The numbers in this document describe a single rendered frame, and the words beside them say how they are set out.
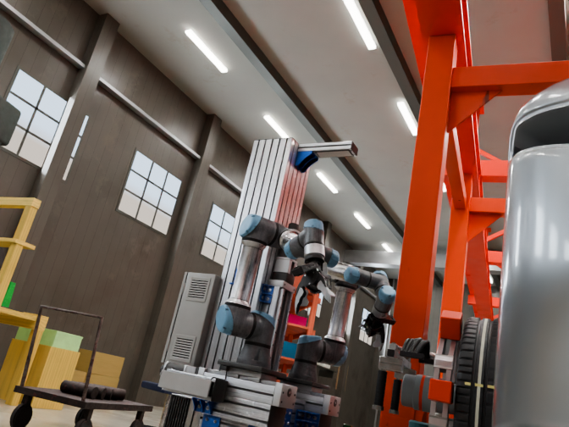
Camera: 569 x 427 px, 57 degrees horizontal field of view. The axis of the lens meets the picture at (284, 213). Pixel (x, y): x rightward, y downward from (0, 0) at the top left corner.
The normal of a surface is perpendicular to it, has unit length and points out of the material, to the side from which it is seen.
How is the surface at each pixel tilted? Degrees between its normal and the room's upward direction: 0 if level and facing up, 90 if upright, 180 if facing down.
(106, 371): 90
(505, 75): 90
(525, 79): 90
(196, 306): 90
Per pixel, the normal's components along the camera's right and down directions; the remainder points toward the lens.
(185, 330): -0.46, -0.38
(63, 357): 0.89, 0.03
